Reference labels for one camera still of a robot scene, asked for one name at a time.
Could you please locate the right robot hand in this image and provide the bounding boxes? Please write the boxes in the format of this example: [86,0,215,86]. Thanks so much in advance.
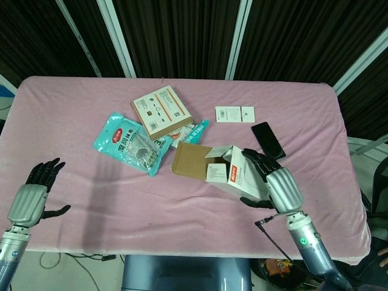
[239,148,305,215]

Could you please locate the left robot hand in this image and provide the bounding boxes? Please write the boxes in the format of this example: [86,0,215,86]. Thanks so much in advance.
[7,157,72,227]

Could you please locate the white orange carton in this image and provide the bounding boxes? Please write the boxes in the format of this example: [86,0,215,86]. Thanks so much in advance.
[171,141,271,201]

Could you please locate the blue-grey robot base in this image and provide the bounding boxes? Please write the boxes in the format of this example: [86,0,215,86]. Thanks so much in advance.
[121,254,255,291]

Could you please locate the flat white brown-edged box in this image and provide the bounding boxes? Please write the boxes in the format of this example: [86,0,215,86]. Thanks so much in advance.
[132,85,193,141]

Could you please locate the black smartphone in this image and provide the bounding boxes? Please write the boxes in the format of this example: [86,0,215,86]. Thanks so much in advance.
[251,121,287,161]

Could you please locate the white barcode card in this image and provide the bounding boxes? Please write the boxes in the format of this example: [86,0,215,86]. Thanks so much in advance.
[215,105,255,124]

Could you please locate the black bin with colourful wrappers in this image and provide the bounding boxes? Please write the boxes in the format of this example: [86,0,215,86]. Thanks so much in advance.
[257,257,310,291]

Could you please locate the black office chair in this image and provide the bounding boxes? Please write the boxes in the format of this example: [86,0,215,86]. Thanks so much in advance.
[360,159,388,240]

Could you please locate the small teal snack package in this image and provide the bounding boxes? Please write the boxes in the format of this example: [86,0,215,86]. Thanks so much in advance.
[169,119,210,149]

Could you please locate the teal dishcloth package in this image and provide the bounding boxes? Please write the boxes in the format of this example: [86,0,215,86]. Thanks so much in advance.
[92,112,173,178]

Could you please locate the pink tablecloth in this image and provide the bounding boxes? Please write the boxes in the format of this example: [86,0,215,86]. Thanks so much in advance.
[0,75,372,266]

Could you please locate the black cable on right wrist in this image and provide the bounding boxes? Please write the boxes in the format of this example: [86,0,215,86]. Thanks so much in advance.
[254,213,293,261]

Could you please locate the floor cables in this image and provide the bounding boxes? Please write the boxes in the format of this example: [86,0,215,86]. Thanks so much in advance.
[39,251,118,291]

